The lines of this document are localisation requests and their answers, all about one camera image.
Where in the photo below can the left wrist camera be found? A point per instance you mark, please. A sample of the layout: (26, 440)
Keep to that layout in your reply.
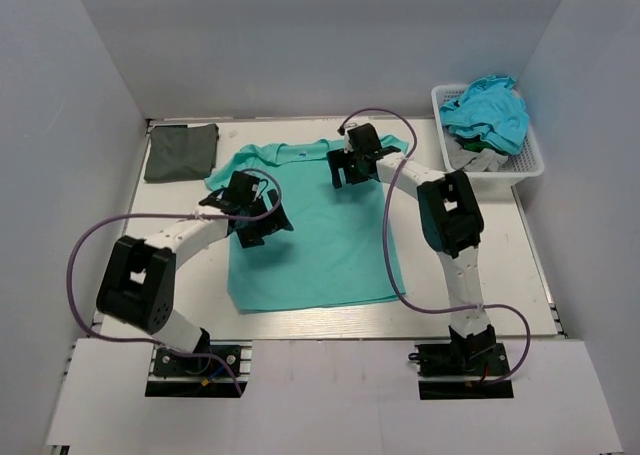
(239, 197)

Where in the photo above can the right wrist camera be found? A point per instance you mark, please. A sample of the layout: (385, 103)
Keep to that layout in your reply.
(362, 141)

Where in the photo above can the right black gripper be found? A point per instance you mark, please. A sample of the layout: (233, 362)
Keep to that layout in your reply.
(339, 159)

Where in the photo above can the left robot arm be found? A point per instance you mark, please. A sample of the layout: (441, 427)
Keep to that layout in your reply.
(138, 286)

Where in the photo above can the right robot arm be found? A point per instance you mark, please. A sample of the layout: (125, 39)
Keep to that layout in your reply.
(451, 224)

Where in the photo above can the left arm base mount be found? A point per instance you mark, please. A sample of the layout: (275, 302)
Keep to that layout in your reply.
(172, 376)

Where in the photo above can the folded dark green t shirt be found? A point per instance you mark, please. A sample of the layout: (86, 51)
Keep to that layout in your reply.
(181, 153)

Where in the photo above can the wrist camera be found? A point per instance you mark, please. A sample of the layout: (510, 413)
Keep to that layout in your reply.
(239, 197)
(362, 141)

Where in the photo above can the green cloth in basket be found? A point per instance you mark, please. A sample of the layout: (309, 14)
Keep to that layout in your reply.
(475, 145)

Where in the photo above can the light blue t shirt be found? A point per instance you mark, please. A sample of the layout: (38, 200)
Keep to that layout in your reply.
(489, 110)

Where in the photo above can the white plastic basket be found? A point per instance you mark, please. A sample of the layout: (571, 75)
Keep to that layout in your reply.
(527, 164)

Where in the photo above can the grey cloth in basket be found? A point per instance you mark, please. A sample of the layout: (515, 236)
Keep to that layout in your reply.
(487, 160)

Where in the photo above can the teal t shirt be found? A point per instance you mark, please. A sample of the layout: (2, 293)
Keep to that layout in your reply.
(333, 256)

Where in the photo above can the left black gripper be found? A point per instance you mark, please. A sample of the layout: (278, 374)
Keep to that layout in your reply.
(271, 224)

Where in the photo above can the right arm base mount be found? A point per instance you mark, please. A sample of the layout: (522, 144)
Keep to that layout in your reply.
(442, 375)

